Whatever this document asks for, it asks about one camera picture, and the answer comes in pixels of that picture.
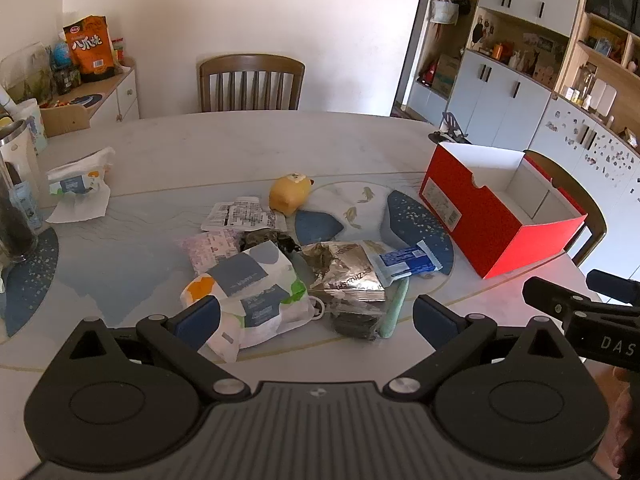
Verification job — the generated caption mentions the red cardboard box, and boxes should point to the red cardboard box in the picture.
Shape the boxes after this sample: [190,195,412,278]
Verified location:
[419,141,589,280]

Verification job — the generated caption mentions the white paper napkin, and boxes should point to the white paper napkin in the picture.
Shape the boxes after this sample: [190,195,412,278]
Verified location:
[46,180,111,224]

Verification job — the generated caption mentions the blue and white wrapper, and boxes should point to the blue and white wrapper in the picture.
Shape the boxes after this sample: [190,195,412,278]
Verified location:
[367,240,443,288]

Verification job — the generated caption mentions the white and wood wall cabinet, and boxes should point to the white and wood wall cabinet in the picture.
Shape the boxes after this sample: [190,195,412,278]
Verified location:
[400,0,640,281]

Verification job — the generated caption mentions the white plastic containers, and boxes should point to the white plastic containers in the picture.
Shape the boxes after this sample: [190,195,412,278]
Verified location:
[589,81,620,113]

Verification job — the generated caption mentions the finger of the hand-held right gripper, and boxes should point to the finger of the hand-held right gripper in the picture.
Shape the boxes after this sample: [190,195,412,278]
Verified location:
[522,276,603,330]
[586,269,640,306]

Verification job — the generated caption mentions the wooden desk organizer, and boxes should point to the wooden desk organizer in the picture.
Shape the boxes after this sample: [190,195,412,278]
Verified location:
[39,95,103,138]

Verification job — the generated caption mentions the dark green snack packet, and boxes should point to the dark green snack packet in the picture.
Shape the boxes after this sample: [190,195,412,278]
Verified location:
[239,228,301,256]

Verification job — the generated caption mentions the hanging tote bag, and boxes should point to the hanging tote bag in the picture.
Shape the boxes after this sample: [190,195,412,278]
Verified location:
[430,0,461,25]

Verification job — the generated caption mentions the white sideboard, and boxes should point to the white sideboard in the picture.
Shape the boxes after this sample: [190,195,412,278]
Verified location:
[40,57,141,138]

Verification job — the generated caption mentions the brown wooden chair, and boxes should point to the brown wooden chair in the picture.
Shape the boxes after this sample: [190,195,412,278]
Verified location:
[198,53,306,113]
[522,150,608,267]

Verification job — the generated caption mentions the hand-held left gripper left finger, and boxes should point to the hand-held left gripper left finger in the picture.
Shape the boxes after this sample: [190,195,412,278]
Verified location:
[67,295,251,402]

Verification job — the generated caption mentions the tall glass jar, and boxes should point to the tall glass jar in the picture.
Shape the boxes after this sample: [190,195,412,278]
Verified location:
[572,62,598,98]

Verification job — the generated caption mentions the yellow plush toy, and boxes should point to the yellow plush toy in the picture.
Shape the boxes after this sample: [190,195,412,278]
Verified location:
[269,173,316,213]

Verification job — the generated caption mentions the white patterned carton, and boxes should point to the white patterned carton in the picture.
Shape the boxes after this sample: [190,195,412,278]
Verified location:
[17,99,49,153]

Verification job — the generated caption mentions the glass jar with dark contents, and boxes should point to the glass jar with dark contents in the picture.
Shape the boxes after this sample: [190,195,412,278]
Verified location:
[0,160,40,263]

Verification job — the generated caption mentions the orange snack bag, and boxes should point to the orange snack bag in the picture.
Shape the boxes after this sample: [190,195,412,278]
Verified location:
[62,15,118,83]

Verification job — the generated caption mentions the black phone holder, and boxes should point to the black phone holder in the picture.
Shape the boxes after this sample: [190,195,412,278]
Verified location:
[429,112,473,145]

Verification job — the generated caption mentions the cardboard carton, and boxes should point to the cardboard carton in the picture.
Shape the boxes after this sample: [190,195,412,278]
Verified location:
[432,55,462,98]

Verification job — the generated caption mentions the steel cup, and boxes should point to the steel cup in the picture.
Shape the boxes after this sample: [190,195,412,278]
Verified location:
[0,119,43,201]

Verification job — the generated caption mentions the white printed snack wrapper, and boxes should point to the white printed snack wrapper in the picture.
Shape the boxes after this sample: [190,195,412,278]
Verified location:
[201,196,288,233]

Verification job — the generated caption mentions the black plastic packet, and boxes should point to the black plastic packet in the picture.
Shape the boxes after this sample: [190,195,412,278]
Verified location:
[327,300,386,343]

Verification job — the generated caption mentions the small blue globe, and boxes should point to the small blue globe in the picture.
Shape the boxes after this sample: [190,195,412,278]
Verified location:
[50,40,73,68]

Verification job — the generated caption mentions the pink patterned packet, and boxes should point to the pink patterned packet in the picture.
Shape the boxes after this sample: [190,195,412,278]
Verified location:
[180,227,246,276]

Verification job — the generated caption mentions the white patterned desktop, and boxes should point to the white patterned desktop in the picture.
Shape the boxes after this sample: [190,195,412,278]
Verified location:
[0,110,623,378]

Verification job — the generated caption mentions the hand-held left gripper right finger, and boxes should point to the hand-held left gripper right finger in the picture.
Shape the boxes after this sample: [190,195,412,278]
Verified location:
[384,294,576,403]

